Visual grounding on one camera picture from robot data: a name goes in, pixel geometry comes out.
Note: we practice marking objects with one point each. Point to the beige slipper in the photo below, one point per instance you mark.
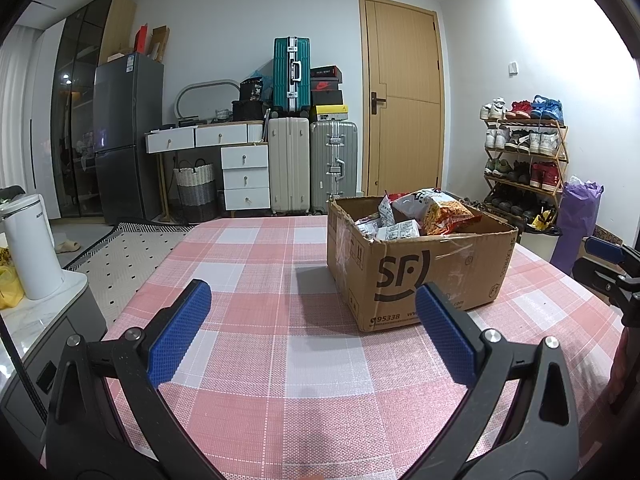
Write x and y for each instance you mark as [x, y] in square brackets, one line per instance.
[67, 246]

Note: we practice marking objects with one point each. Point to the white red-trimmed noodle snack packet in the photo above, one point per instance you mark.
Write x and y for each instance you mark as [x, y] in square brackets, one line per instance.
[437, 210]

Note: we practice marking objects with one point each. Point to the grey marble-top side cabinet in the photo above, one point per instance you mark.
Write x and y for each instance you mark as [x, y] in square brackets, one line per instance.
[60, 320]

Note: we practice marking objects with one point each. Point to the white dotted rug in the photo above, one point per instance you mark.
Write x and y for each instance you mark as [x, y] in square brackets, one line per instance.
[125, 260]

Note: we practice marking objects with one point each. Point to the open brown carton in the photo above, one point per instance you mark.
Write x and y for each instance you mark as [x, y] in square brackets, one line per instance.
[607, 236]

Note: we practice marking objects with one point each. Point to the flat brown cardboard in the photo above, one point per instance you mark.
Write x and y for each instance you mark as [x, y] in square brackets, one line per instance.
[160, 42]

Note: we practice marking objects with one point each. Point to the woven laundry basket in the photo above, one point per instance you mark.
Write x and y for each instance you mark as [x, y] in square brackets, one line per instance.
[195, 185]

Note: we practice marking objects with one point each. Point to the white desk with drawers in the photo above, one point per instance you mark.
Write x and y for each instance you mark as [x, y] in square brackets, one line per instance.
[245, 180]

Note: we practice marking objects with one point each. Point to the black storage box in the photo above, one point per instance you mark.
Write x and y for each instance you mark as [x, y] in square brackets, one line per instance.
[250, 110]

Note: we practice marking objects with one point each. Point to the red cone snack bag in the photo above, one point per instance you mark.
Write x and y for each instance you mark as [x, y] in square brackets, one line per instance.
[395, 195]

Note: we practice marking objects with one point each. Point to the silver suitcase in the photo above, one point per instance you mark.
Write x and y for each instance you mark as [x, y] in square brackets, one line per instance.
[334, 165]

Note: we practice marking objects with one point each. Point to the purple bag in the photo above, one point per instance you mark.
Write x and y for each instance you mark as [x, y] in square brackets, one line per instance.
[577, 220]

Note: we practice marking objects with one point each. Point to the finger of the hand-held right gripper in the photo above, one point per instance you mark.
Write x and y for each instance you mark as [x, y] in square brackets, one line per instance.
[605, 249]
[605, 280]

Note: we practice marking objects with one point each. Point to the white cylindrical appliance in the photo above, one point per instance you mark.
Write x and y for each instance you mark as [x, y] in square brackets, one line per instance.
[30, 250]

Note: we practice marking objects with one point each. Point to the white light switch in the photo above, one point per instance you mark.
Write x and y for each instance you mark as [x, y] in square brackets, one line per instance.
[513, 67]

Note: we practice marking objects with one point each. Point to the dark glass cabinet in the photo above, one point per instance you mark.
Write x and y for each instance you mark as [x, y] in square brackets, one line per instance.
[75, 110]

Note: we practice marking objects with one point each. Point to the oval mirror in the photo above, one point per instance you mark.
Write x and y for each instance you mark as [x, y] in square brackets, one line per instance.
[182, 95]

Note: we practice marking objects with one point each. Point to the white trash bin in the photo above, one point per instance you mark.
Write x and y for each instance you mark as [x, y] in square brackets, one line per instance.
[540, 242]

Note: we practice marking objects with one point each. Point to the wooden door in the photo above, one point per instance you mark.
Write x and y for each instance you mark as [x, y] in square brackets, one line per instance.
[402, 100]

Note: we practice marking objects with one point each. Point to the large white orange-edged snack packet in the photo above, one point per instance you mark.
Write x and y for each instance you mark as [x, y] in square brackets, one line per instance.
[367, 227]

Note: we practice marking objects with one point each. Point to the black printed paper bag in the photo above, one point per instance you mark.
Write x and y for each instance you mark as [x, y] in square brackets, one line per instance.
[251, 90]

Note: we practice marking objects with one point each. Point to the yellow plastic bag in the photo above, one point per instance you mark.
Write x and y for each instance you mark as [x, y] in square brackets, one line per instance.
[10, 285]

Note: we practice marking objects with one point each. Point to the cream suitcase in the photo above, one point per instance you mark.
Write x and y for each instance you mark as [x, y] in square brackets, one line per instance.
[289, 165]

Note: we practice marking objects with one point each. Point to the wooden shoe rack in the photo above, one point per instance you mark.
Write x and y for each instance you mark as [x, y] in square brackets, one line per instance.
[564, 150]

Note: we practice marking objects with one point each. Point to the red and black shoe box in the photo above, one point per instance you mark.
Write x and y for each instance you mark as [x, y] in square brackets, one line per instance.
[326, 85]

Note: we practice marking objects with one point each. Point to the blue plastic bag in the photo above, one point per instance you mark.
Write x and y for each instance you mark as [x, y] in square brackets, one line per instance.
[267, 87]

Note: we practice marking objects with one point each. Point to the teal suitcase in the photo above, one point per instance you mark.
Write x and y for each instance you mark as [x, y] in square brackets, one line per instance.
[291, 75]

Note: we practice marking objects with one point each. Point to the grey refrigerator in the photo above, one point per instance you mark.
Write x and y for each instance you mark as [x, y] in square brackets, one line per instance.
[127, 135]

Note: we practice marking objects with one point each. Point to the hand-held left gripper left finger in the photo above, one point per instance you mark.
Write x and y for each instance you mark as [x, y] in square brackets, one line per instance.
[180, 332]

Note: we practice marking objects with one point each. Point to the small white snack packet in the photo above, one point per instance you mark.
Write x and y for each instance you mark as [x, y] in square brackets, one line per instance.
[400, 231]

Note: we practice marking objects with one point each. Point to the white curtain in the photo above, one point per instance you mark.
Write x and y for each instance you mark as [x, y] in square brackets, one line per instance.
[25, 110]

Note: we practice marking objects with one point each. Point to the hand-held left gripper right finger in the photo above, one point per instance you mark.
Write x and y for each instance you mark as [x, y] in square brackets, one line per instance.
[445, 337]

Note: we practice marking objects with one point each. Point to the plain black shoe box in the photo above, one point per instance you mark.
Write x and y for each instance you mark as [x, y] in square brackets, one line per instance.
[327, 98]

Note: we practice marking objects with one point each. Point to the pink plaid cloth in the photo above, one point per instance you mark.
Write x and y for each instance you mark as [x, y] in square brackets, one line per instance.
[275, 285]

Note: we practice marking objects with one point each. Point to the brown cardboard box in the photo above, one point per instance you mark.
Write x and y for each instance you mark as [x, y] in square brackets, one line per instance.
[425, 280]

